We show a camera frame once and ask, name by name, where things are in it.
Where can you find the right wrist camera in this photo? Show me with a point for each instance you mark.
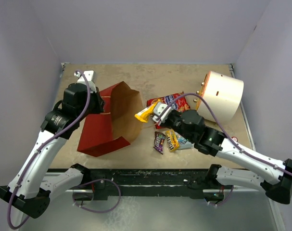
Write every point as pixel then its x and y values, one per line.
pixel 161 112

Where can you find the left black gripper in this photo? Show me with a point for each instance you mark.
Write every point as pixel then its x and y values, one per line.
pixel 100 102

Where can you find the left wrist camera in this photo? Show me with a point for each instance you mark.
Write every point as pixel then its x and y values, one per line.
pixel 90 76

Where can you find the red paper bag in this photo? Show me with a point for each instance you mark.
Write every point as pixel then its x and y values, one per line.
pixel 117 126

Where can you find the red cookie snack bag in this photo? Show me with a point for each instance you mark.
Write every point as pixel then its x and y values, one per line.
pixel 180 105

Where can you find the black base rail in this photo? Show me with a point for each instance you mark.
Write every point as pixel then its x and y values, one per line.
pixel 192 183

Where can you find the yellow candy packet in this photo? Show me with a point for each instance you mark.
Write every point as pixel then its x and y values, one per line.
pixel 172 140
pixel 144 114

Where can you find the white cylindrical drawer toy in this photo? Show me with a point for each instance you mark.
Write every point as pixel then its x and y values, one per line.
pixel 222 93

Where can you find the purple candy packet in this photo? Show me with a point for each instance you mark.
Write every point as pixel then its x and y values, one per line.
pixel 159 140

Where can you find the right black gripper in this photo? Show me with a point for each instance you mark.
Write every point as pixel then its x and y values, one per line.
pixel 165 123

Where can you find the silver snack wrapper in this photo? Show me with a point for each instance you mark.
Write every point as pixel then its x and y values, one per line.
pixel 183 143

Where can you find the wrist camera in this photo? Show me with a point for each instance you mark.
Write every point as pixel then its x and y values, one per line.
pixel 90 76
pixel 161 112

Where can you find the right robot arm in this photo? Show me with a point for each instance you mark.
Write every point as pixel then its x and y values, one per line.
pixel 261 172

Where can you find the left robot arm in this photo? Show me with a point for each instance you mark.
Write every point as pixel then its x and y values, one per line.
pixel 27 192

